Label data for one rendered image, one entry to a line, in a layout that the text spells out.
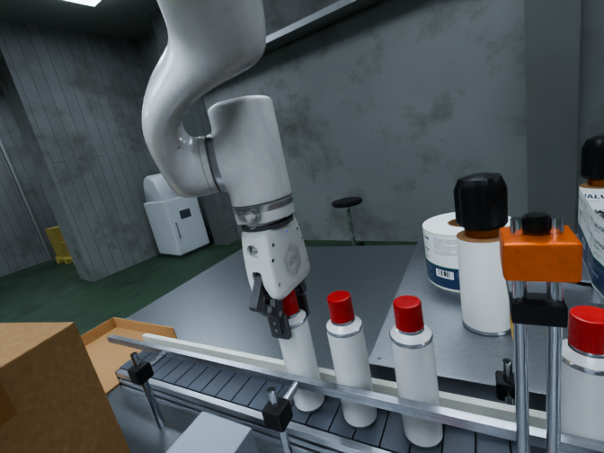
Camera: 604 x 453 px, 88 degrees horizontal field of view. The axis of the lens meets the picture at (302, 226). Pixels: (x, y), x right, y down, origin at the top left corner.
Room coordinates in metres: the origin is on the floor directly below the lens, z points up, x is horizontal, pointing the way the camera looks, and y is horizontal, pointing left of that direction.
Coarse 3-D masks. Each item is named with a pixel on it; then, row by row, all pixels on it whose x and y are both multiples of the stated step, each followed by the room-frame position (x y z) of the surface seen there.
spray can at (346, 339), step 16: (336, 304) 0.37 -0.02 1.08; (336, 320) 0.37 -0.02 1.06; (352, 320) 0.38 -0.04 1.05; (336, 336) 0.37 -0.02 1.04; (352, 336) 0.36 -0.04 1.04; (336, 352) 0.37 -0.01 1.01; (352, 352) 0.36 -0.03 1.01; (336, 368) 0.37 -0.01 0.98; (352, 368) 0.36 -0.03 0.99; (368, 368) 0.37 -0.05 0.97; (352, 384) 0.36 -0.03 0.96; (368, 384) 0.37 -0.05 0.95; (352, 416) 0.37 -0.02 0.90; (368, 416) 0.36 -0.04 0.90
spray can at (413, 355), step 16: (400, 304) 0.34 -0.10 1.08; (416, 304) 0.33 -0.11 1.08; (400, 320) 0.33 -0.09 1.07; (416, 320) 0.32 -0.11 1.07; (400, 336) 0.33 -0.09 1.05; (416, 336) 0.32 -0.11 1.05; (432, 336) 0.33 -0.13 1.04; (400, 352) 0.32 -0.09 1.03; (416, 352) 0.31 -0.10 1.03; (432, 352) 0.32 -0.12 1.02; (400, 368) 0.33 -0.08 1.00; (416, 368) 0.31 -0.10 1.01; (432, 368) 0.32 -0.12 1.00; (400, 384) 0.33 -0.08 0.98; (416, 384) 0.32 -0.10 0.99; (432, 384) 0.32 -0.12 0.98; (416, 400) 0.32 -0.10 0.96; (432, 400) 0.32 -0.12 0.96; (416, 432) 0.32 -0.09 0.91; (432, 432) 0.31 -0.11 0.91; (432, 448) 0.31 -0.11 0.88
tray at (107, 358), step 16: (112, 320) 0.95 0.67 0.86; (128, 320) 0.91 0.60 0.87; (96, 336) 0.90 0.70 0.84; (128, 336) 0.87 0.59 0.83; (96, 352) 0.82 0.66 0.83; (112, 352) 0.80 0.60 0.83; (128, 352) 0.78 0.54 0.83; (96, 368) 0.74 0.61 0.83; (112, 368) 0.72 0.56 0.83; (112, 384) 0.65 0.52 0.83
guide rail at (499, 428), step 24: (120, 336) 0.64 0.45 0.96; (192, 360) 0.50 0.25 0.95; (216, 360) 0.48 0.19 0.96; (288, 384) 0.40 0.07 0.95; (312, 384) 0.38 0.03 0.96; (336, 384) 0.37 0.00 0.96; (384, 408) 0.32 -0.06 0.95; (408, 408) 0.31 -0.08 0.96; (432, 408) 0.30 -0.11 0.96; (504, 432) 0.26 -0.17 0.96
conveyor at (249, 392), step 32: (192, 384) 0.54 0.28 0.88; (224, 384) 0.52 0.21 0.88; (256, 384) 0.50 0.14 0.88; (320, 416) 0.40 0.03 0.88; (384, 416) 0.38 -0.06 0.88; (384, 448) 0.33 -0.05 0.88; (416, 448) 0.32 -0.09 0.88; (448, 448) 0.31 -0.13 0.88; (480, 448) 0.30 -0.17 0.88; (512, 448) 0.30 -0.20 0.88
